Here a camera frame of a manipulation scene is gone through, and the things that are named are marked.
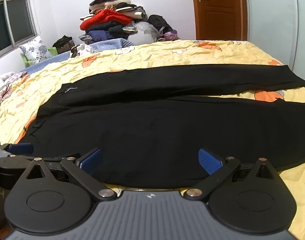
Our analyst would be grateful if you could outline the black bag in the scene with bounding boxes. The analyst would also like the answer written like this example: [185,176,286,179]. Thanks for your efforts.
[148,14,173,34]

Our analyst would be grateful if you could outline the pile of folded clothes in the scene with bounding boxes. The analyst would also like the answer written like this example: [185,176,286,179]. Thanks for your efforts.
[79,0,146,44]

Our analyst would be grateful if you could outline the black pants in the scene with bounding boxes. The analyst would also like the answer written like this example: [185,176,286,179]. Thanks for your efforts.
[16,64,305,189]

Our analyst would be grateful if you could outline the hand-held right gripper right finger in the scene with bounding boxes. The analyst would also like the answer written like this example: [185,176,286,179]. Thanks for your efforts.
[184,148,277,201]

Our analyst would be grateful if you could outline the brown wooden door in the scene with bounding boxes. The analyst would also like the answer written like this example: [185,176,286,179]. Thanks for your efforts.
[191,0,248,41]

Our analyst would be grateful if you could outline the light blue blanket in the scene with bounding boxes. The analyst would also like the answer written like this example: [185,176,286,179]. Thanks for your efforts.
[22,38,136,72]

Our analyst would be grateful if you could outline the pale sliding wardrobe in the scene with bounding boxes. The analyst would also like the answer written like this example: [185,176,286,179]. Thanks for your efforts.
[244,0,305,83]

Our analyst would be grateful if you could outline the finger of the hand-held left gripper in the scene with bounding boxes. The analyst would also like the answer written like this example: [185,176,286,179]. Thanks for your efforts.
[0,142,35,158]

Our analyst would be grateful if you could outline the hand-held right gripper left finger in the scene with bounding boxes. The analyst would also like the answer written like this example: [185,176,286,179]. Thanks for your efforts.
[25,148,117,201]

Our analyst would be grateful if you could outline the grey patterned pillow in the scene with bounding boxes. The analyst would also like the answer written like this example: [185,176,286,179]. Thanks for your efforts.
[18,35,52,65]

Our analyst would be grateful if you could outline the patterned white quilt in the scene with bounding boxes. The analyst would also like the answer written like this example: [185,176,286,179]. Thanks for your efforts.
[0,71,28,117]

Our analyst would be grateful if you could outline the white and black cloth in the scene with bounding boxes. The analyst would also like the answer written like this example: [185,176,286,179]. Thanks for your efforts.
[69,43,93,57]

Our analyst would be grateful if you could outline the grey plastic bag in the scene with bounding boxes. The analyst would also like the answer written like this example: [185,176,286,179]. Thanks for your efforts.
[127,21,160,46]

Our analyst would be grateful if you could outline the window with grey frame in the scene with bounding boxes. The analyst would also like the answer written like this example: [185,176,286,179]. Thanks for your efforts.
[0,0,41,62]

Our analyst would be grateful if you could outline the purple bag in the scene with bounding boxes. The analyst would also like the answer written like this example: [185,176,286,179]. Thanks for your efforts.
[159,29,180,42]

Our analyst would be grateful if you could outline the dark brown bag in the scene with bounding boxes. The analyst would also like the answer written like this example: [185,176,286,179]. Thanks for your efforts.
[52,35,74,55]

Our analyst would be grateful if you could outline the yellow floral bed sheet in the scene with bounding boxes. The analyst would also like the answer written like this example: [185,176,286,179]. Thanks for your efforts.
[0,39,305,240]

